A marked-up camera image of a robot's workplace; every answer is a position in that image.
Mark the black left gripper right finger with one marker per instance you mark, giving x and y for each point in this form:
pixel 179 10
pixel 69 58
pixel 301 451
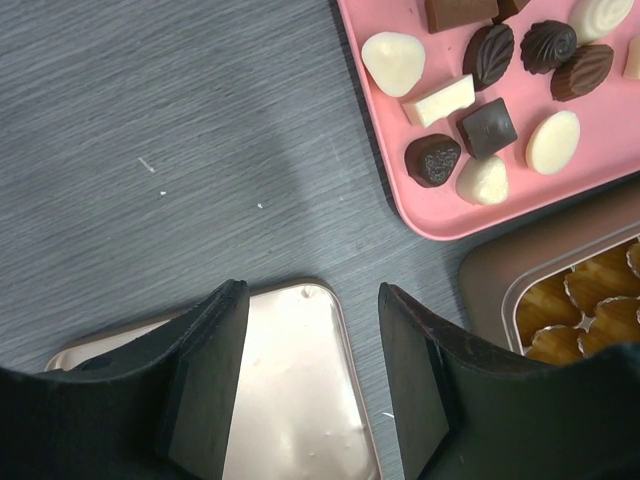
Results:
pixel 466 408

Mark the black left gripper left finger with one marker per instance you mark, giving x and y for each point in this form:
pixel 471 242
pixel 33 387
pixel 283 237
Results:
pixel 158 407

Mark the gold chocolate box with tray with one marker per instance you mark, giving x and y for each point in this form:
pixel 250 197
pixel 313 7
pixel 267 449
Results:
pixel 562 289

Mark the white heart chocolate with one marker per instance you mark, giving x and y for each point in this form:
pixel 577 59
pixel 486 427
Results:
pixel 483 182

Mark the dark heart chocolate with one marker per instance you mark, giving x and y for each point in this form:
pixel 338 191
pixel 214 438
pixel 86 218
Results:
pixel 430 160

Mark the dark square chocolate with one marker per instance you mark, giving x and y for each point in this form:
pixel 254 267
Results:
pixel 487 130

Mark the white oval chocolate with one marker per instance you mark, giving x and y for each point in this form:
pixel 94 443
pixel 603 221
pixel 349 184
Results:
pixel 553 143

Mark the white bar chocolate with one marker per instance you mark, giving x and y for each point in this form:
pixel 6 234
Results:
pixel 454 95

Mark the white teardrop chocolate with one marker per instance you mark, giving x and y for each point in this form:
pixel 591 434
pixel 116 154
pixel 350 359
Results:
pixel 395 61

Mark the brown leaf chocolate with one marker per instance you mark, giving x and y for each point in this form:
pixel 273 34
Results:
pixel 587 68

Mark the dark leaf chocolate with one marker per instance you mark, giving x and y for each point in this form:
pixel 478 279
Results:
pixel 488 55

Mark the dark swirl chocolate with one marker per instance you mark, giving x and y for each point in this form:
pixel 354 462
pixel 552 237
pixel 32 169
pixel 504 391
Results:
pixel 547 45

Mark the brown rectangular chocolate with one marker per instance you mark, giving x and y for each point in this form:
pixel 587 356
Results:
pixel 444 15

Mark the white swirl chocolate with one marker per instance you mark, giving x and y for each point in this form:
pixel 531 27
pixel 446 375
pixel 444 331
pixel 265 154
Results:
pixel 595 19

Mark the rose gold tin lid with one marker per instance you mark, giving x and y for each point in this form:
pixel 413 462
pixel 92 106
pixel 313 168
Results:
pixel 265 389

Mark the pink plastic tray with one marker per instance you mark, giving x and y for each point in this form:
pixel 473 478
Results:
pixel 609 116

